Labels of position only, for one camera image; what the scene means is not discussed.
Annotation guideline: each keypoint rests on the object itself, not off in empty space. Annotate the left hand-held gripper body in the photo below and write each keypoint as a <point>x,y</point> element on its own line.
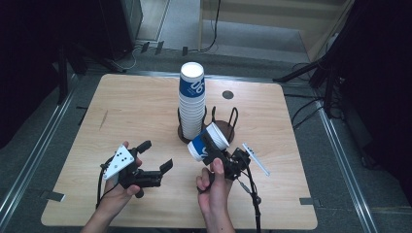
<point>128,168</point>

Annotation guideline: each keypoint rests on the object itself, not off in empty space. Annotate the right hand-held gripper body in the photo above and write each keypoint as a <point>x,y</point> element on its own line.
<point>238,161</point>

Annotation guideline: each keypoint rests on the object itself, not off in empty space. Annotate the blue white single paper cup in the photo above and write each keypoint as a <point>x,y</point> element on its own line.
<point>207,142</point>

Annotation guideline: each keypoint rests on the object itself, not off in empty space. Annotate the stack of paper cups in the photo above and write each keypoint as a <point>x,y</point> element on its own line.
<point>191,106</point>

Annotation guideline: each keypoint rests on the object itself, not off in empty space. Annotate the person's left hand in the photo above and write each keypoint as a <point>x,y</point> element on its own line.
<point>118,195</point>

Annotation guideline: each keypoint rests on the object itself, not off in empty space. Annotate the person's right hand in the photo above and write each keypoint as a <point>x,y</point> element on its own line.
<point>213,191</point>

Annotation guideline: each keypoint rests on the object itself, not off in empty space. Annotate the round dark table grommet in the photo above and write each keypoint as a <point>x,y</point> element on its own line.
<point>228,94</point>

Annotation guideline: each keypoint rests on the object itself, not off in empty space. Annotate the black metal stand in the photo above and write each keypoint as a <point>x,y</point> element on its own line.
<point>81,61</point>
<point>327,71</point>

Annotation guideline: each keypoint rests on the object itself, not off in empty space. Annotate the black cabinet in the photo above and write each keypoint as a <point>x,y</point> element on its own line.
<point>120,26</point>

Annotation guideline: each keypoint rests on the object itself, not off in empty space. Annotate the metal floor rail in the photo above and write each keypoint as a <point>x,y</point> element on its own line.
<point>35,152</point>
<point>343,161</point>

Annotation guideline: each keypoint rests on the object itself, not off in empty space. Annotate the beige wooden frame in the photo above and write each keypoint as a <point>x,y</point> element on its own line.
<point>259,16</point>

